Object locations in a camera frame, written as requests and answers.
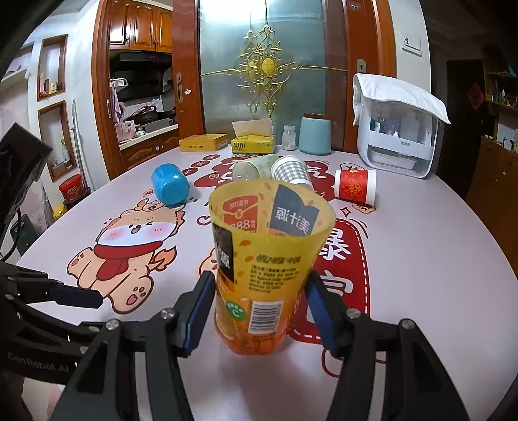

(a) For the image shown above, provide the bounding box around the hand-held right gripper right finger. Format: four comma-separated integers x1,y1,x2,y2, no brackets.
303,270,472,421

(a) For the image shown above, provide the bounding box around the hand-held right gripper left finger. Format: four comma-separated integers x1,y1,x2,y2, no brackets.
65,270,217,421

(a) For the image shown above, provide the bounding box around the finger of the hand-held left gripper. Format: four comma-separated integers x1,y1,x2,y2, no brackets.
0,302,108,353
0,261,103,309

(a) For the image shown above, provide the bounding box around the orange cut bottle cup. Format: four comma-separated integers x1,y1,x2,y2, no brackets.
208,180,336,357

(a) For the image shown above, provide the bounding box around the blue plastic cup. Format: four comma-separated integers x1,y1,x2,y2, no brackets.
151,163,192,205

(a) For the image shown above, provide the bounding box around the red and white paper cup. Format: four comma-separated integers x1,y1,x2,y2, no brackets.
334,169,377,204

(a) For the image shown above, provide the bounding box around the checkered paper cup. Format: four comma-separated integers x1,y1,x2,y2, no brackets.
270,156,315,191

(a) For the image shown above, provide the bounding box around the pale green cup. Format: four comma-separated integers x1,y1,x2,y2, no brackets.
232,155,280,184

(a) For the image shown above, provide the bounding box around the red plastic bucket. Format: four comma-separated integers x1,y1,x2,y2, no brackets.
59,174,84,202

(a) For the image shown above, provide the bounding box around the flat yellow box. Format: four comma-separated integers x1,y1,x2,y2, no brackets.
179,133,229,153

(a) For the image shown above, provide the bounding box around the yellow tissue box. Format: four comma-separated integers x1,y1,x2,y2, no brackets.
231,119,276,155

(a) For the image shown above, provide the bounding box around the light blue canister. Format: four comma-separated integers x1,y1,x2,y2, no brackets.
298,113,333,156

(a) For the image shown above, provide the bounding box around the white storage box with cloth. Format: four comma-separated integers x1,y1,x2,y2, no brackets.
357,99,440,180

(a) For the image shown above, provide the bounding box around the wooden kitchen cabinet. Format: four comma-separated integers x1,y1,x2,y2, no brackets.
108,0,174,53

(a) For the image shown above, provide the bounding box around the white quilted cloth cover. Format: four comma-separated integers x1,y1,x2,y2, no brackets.
351,73,451,126

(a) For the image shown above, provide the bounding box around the frosted glass sliding door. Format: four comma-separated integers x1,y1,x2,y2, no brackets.
197,0,349,151

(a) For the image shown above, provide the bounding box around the wooden display shelf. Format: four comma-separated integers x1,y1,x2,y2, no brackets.
481,44,518,156

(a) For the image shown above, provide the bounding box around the wall niche shelf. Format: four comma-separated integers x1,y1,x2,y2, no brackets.
37,34,69,102
38,100,78,183

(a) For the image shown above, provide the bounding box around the white wall switch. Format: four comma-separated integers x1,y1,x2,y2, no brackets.
400,31,422,57

